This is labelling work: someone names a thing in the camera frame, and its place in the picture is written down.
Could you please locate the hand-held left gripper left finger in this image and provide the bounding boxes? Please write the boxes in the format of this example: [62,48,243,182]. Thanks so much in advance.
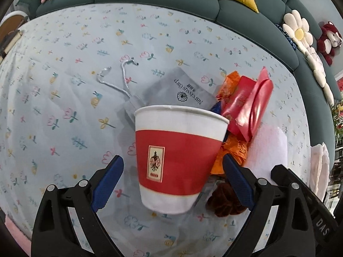
[32,155,124,257]

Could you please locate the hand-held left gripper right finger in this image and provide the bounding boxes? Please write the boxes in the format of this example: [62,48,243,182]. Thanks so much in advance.
[222,154,316,257]

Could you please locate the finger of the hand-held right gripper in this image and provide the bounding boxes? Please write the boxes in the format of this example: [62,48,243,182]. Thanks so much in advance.
[271,164,338,243]

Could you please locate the bin with white liner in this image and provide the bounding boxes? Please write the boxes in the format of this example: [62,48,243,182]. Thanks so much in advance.
[309,142,335,201]

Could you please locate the red and white paper cup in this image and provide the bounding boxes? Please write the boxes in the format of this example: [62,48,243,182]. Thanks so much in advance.
[134,105,230,215]

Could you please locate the dark brown scrunchie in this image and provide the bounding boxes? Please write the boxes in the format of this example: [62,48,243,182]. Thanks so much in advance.
[206,181,248,218]

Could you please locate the orange plastic wrapper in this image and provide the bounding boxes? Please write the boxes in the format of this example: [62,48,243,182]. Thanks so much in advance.
[210,71,251,177]

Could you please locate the white tissue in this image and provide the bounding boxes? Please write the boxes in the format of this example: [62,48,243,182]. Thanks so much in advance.
[245,124,288,177]

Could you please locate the floral light blue tablecloth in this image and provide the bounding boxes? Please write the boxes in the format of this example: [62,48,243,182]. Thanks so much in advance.
[0,0,322,257]

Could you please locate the red foil packet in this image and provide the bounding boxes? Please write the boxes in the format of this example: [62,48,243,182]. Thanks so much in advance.
[222,66,274,142]

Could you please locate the green potted plants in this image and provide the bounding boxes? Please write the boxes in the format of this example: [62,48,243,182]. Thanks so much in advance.
[331,99,343,145]

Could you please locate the pink fleece cloth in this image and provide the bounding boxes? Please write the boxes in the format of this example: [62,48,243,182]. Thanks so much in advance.
[4,217,33,257]

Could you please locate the flat white flower cushion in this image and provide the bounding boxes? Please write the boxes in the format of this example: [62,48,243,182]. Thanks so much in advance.
[305,47,335,106]

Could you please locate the round white flower cushion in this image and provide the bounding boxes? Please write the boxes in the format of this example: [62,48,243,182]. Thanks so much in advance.
[283,10,314,55]

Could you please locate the red and white teddy bear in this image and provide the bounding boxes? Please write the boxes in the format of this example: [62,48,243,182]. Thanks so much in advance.
[317,21,343,66]

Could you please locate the black notebook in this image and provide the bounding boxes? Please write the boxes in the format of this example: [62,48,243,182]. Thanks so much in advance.
[0,29,23,59]

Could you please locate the white chair with wooden seat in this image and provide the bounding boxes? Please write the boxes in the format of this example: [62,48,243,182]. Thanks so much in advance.
[0,10,29,36]

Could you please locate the grey drawstring pouch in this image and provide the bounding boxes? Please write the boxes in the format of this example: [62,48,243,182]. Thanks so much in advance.
[96,58,217,129]

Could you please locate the blue braided rope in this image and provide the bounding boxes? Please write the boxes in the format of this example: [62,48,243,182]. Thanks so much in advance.
[276,24,298,51]

